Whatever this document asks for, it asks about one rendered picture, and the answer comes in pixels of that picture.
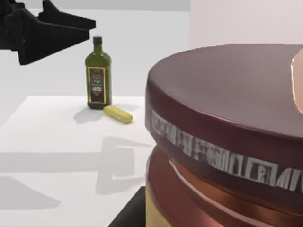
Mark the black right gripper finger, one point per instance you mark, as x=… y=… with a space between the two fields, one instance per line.
x=136 y=212
x=64 y=20
x=47 y=40

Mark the maroon and copper round jar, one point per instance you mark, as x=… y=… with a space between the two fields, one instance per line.
x=213 y=106

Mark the dark green glass bottle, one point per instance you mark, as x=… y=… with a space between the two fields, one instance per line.
x=98 y=80

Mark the small yellow bread roll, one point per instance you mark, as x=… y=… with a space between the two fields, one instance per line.
x=118 y=114

